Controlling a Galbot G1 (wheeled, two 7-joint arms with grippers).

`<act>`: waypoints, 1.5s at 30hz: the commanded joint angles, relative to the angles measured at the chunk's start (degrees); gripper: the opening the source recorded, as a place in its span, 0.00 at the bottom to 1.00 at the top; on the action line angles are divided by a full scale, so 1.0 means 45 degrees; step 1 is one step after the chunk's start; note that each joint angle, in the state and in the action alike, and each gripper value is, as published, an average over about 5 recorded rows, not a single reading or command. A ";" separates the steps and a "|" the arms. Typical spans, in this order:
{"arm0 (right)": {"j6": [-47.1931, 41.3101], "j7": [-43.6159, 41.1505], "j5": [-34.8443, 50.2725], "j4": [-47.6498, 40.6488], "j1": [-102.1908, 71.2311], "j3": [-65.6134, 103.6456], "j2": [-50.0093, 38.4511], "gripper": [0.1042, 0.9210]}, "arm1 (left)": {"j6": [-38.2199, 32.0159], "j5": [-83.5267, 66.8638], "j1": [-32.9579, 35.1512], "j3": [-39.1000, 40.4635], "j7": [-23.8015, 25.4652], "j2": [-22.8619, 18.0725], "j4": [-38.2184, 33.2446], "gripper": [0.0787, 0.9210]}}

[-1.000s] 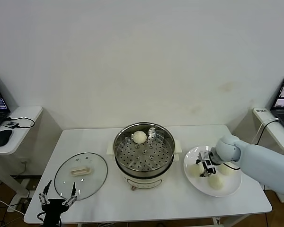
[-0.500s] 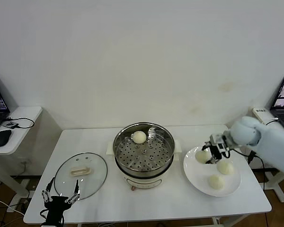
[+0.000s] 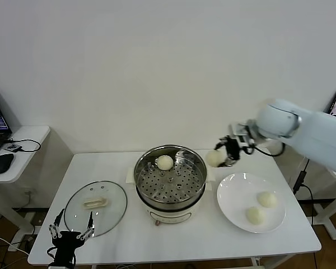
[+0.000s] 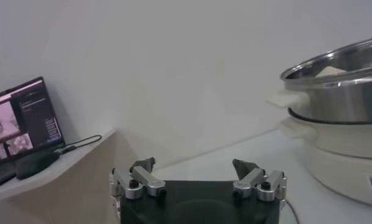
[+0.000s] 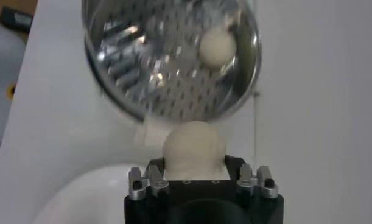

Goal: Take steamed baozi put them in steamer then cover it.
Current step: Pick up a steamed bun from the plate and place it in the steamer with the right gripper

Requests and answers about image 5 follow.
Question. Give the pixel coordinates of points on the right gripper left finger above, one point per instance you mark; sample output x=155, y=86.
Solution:
x=156, y=182

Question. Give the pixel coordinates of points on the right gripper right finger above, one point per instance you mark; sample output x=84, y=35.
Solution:
x=245, y=176

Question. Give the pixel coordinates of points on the white steamed baozi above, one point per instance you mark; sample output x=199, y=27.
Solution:
x=195, y=149
x=217, y=48

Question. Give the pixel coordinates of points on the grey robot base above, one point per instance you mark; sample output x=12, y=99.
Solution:
x=6, y=61

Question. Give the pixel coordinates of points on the stainless steel steamer basket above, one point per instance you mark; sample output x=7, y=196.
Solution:
x=161, y=61

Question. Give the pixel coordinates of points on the round white plate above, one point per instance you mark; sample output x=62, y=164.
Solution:
x=91, y=198

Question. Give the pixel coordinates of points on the black rectangular device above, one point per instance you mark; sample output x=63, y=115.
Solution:
x=16, y=19

